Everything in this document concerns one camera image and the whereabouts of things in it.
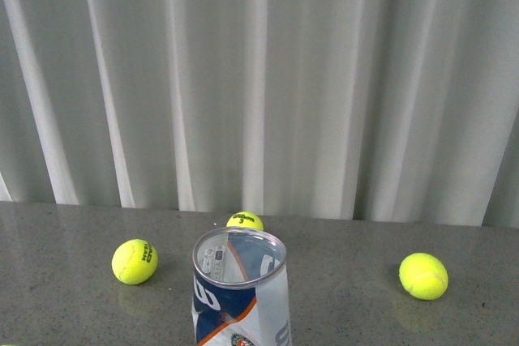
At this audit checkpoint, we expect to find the crushed Wilson tennis ball can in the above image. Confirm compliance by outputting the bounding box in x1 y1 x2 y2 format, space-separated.
191 228 292 345

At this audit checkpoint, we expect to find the Wilson 3 tennis ball far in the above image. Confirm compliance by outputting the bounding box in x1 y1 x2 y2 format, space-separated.
226 211 264 231

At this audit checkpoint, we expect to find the Head Team tennis ball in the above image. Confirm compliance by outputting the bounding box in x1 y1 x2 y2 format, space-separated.
111 239 158 285

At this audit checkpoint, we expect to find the plain yellow tennis ball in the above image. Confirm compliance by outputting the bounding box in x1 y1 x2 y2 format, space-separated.
399 253 449 301

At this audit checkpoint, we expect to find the white pleated curtain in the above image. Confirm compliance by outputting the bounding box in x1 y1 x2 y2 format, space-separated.
1 0 518 227

